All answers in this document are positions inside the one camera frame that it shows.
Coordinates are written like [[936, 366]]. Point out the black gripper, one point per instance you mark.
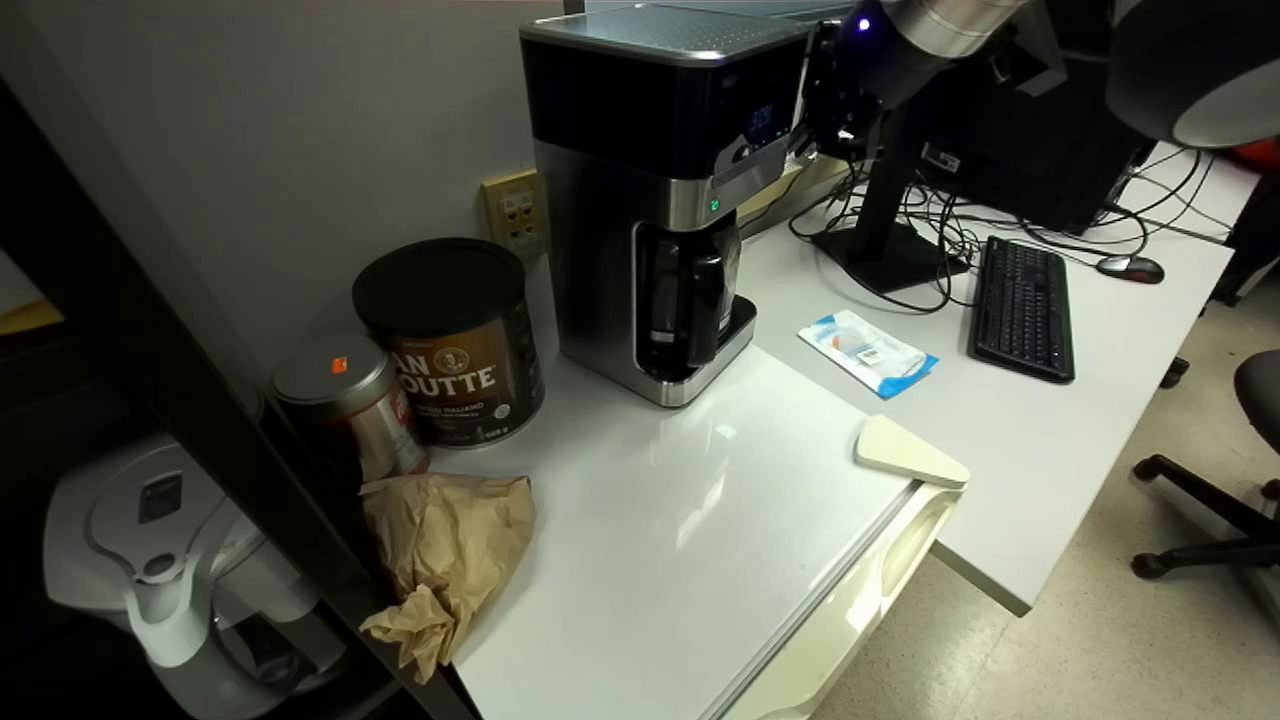
[[875, 62]]

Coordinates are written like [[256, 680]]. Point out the black steel coffee maker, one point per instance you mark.
[[624, 122]]

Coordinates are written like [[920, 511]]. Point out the glass coffee carafe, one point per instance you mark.
[[682, 302]]

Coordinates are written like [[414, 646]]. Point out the brown coffee can black lid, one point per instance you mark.
[[462, 361]]

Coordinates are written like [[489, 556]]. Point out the black monitor stand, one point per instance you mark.
[[889, 212]]

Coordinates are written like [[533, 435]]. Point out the black computer monitor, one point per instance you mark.
[[1040, 147]]

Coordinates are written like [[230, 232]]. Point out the white blue wipes packet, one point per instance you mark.
[[867, 353]]

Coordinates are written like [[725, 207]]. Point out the black computer keyboard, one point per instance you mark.
[[1020, 311]]

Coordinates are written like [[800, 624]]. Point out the black computer mouse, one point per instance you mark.
[[1129, 269]]

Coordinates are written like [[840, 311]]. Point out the cream plastic corner piece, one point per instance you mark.
[[905, 454]]

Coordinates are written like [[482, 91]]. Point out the black office chair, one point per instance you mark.
[[1232, 512]]

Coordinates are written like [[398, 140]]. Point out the metal canister orange dot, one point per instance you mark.
[[344, 401]]

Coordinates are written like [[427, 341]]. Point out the crumpled brown paper bag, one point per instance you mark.
[[447, 547]]

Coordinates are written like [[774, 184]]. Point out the white water filter pitcher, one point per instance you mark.
[[147, 534]]

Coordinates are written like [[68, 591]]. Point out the beige wall outlet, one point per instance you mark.
[[513, 210]]

